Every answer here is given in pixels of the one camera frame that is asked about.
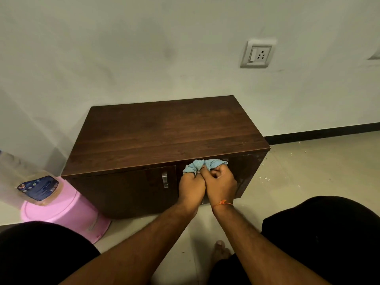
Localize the person's left hand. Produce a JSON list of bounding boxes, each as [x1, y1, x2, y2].
[[178, 172, 206, 212]]

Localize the person's right hand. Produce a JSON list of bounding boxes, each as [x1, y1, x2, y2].
[[200, 164, 238, 209]]

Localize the light blue cleaning cloth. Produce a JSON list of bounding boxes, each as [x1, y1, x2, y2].
[[182, 159, 228, 175]]

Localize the person's right forearm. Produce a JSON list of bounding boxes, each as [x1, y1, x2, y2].
[[211, 202, 331, 285]]

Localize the person's left forearm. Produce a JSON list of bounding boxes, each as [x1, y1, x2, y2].
[[58, 202, 199, 285]]

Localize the orange thread wristband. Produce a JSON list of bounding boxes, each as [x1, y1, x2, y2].
[[211, 199, 234, 209]]

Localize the dark brown wooden cabinet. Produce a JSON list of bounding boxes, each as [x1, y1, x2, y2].
[[61, 95, 271, 219]]

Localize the person's bare foot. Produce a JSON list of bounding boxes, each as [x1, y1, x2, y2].
[[210, 240, 233, 269]]

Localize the pink plastic bucket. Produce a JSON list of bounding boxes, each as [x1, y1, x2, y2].
[[20, 176, 111, 244]]

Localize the person's black shorts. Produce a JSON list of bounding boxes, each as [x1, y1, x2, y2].
[[0, 196, 380, 285]]

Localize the clear water jug blue label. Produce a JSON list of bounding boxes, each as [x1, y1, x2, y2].
[[0, 150, 64, 209]]

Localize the white wall power socket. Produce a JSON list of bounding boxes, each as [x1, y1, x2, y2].
[[240, 38, 277, 69]]

